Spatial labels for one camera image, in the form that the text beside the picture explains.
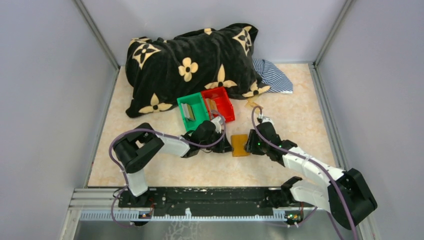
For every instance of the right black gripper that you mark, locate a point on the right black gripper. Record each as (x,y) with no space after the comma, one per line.
(251,143)

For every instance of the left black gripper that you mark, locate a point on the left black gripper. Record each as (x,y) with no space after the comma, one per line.
(224,144)

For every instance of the tan leather card holder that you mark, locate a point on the tan leather card holder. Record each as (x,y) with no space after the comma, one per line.
(238,142)

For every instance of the green plastic bin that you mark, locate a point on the green plastic bin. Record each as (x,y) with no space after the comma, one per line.
(200,111)

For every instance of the red plastic bin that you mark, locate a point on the red plastic bin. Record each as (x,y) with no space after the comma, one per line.
(224,105)

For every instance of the translucent yellow card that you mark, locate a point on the translucent yellow card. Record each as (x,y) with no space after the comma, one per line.
(251,103)

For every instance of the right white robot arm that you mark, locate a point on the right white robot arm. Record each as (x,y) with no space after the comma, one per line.
(344,194)

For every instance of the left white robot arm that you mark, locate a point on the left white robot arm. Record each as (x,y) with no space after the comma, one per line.
(134,149)

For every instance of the cards in green bin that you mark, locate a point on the cards in green bin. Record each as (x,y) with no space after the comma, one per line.
(188,112)

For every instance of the gold card in red bin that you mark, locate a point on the gold card in red bin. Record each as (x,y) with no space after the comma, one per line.
(211,105)

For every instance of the blue striped cloth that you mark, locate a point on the blue striped cloth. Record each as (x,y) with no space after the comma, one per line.
(273,77)

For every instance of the black floral plush blanket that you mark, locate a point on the black floral plush blanket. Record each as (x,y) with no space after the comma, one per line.
(161,71)

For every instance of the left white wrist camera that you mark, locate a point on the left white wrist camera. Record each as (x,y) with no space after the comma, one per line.
(219,123)

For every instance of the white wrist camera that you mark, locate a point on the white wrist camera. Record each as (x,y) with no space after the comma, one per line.
(219,123)
(264,119)

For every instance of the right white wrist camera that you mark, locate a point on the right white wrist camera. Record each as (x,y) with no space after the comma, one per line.
(264,119)

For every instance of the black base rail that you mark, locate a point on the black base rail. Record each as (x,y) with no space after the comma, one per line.
(210,201)

